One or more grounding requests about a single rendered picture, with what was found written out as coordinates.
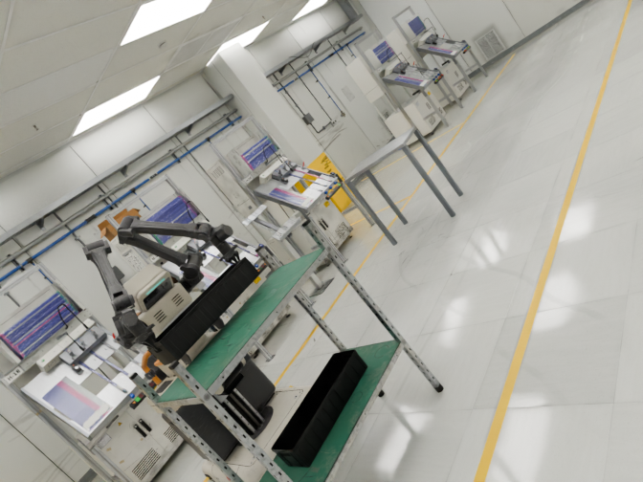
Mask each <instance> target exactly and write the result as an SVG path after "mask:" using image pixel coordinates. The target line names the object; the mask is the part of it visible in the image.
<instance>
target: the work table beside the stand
mask: <svg viewBox="0 0 643 482"><path fill-rule="evenodd" d="M413 133H414V135H415V136H416V137H417V139H418V140H419V141H420V142H421V143H422V145H423V146H424V148H425V149H426V151H427V152H428V153H429V155H430V156H431V158H432V159H433V161H434V162H435V164H436V165H437V166H438V168H439V169H440V171H441V172H442V173H443V175H444V176H445V178H446V179H447V181H448V182H449V183H450V185H451V186H452V188H453V189H454V190H455V192H456V194H457V195H458V196H459V197H460V196H462V195H463V192H462V191H461V189H460V188H459V186H458V185H457V184H456V182H455V180H454V179H453V177H452V176H451V175H450V173H449V172H448V170H447V169H446V168H445V166H444V165H443V164H442V163H441V161H440V160H439V159H438V157H437V156H436V154H435V153H434V152H433V150H432V148H431V147H430V145H429V144H428V143H427V141H426V140H425V138H424V137H423V136H422V134H421V133H420V131H419V130H418V128H417V127H416V126H414V127H412V128H411V129H409V130H408V131H406V132H405V133H403V134H402V135H400V136H399V137H397V138H396V139H394V140H393V141H391V142H389V143H388V144H386V145H385V146H383V147H382V148H380V149H379V150H377V151H376V152H374V153H373V154H371V155H370V156H368V157H367V158H365V159H364V160H362V161H360V162H359V163H358V164H357V166H356V167H355V168H354V169H353V170H352V172H351V173H350V174H349V175H348V176H347V178H346V179H345V180H344V182H345V184H346V185H347V186H348V187H349V189H350V190H351V191H352V193H353V194H354V195H355V197H356V198H357V199H358V200H359V202H360V203H361V204H362V206H363V207H364V208H365V210H366V211H367V213H368V214H369V215H370V216H371V218H372V219H373V220H374V222H375V223H376V224H377V226H378V227H379V228H380V229H381V231H382V232H383V233H384V235H385V236H386V237H387V239H388V240H389V241H390V243H391V244H392V245H393V246H395V245H397V243H398V242H397V241H396V240H395V238H394V237H393V236H392V235H391V233H390V232H389V231H388V229H387V228H386V226H385V225H384V224H383V222H382V221H381V220H380V219H379V217H378V216H377V215H376V213H375V212H374V211H373V209H372V208H371V207H370V205H369V204H368V203H367V201H366V200H365V199H364V197H363V196H362V195H361V193H360V192H359V191H358V189H357V188H356V187H355V186H354V185H353V184H352V183H351V180H353V179H354V178H356V177H357V176H359V175H360V174H362V173H365V174H366V176H367V177H368V178H369V180H370V181H371V182H372V183H373V184H374V185H375V187H376V188H377V189H378V191H379V192H380V193H381V195H382V196H383V197H384V199H385V200H386V201H387V203H388V204H389V206H390V207H391V208H392V210H393V211H394V212H395V214H396V215H397V216H398V218H399V219H400V220H401V222H402V223H403V224H404V225H406V224H407V223H408V221H407V219H406V218H405V217H404V215H403V214H402V213H401V211H400V210H399V209H398V207H397V206H395V204H394V203H393V201H392V200H391V199H390V197H389V196H388V194H387V193H386V192H385V190H384V189H383V188H382V186H381V185H380V184H379V182H378V181H377V180H376V178H375V177H374V176H373V174H372V173H371V172H370V170H369V169H370V168H371V167H373V166H375V165H376V164H378V163H380V162H381V161H382V160H383V159H385V158H387V157H388V156H390V155H391V154H393V153H394V152H396V151H398V150H399V149H401V148H402V150H403V151H404V153H405V154H406V155H407V157H408V158H409V159H410V161H411V163H412V164H413V165H414V167H415V168H416V170H417V171H418V172H419V174H420V175H421V176H422V178H423V179H424V181H425V182H426V183H427V185H428V186H429V187H430V189H431V190H432V192H433V193H434V195H435V196H436V198H437V199H438V200H439V202H440V203H441V204H442V206H443V207H444V209H445V210H447V212H448V213H449V215H450V216H451V217H454V216H455V212H454V210H453V209H452V208H451V206H450V205H449V203H448V202H447V201H446V199H445V198H444V197H443V195H442V194H441V192H440V191H439V190H438V188H437V187H436V185H435V184H434V183H433V181H432V179H431V178H430V177H429V175H428V174H427V172H426V171H425V170H424V168H423V167H422V166H421V164H420V163H419V162H418V161H417V160H416V158H415V157H414V155H413V154H412V153H411V151H410V149H409V148H408V147H407V142H408V141H409V139H410V137H411V136H412V134H413Z"/></svg>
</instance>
